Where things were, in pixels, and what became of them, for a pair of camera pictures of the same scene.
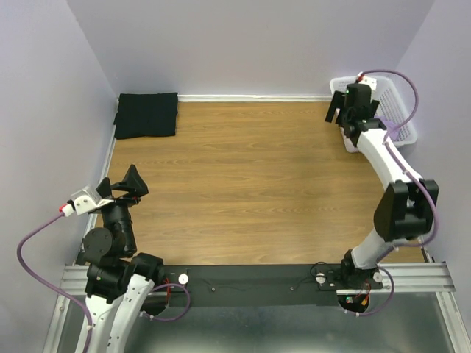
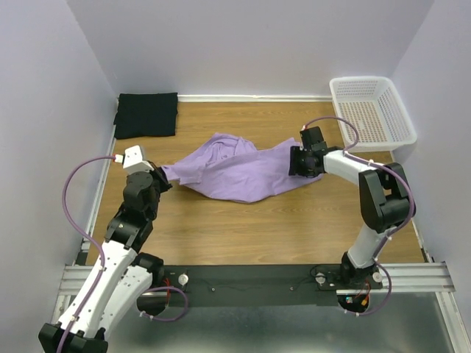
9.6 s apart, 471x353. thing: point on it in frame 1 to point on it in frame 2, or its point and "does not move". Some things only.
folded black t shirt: x=150 y=114 does not move
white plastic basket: x=391 y=105 does not move
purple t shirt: x=389 y=125 to x=235 y=168
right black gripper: x=337 y=101 to x=294 y=165
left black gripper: x=132 y=182 to x=160 y=173
